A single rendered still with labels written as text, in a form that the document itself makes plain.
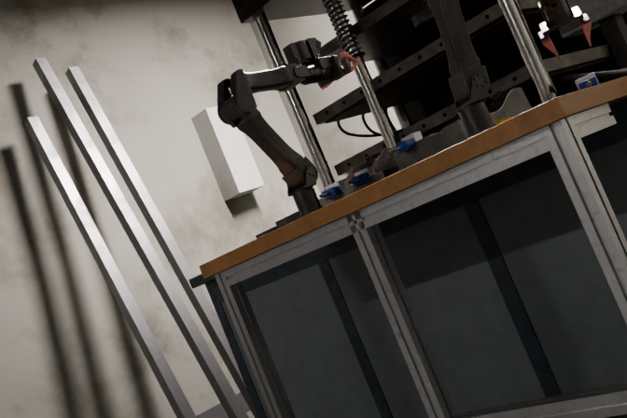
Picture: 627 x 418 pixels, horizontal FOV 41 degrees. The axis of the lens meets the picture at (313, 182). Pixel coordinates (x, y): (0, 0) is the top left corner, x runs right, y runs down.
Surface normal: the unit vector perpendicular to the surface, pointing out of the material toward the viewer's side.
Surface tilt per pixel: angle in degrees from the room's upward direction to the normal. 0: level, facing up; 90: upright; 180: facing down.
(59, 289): 90
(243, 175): 90
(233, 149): 90
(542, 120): 90
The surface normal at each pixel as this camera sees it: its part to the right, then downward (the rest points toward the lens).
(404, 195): -0.66, 0.22
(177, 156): 0.64, -0.33
